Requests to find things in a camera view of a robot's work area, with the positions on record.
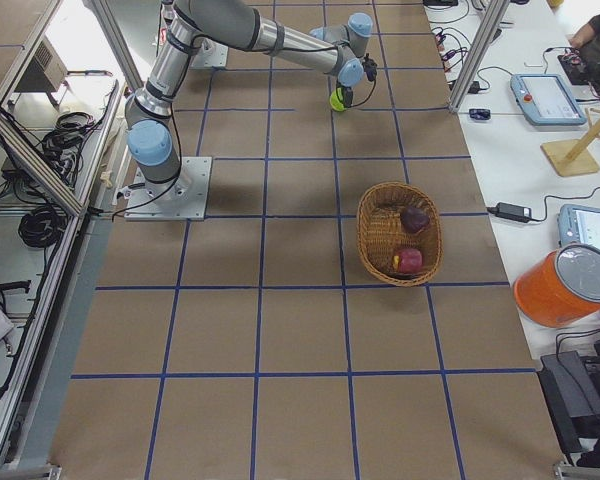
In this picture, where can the aluminium frame post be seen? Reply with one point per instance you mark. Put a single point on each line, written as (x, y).
(482, 39)

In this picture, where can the black laptop adapter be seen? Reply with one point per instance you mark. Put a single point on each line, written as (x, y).
(512, 212)

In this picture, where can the black equipment case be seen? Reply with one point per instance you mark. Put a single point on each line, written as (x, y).
(572, 400)

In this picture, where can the wooden stand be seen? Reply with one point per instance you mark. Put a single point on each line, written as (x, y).
(571, 157)

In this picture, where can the green apple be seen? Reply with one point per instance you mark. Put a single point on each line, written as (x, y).
(337, 100)

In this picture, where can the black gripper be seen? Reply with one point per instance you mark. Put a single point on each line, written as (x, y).
(346, 94)

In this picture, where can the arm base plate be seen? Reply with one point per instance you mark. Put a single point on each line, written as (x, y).
(182, 199)

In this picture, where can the lower teach pendant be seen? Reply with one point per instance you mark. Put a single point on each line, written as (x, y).
(580, 224)

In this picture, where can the upper teach pendant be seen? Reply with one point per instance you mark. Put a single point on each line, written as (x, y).
(546, 100)

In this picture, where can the wicker basket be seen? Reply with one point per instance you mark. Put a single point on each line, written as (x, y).
(381, 234)

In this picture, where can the orange bucket with lid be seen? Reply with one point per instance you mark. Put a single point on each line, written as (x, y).
(562, 288)

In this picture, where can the teach pendant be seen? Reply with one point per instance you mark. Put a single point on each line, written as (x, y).
(546, 100)
(580, 224)

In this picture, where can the dark red apple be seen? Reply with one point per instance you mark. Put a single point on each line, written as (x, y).
(414, 220)

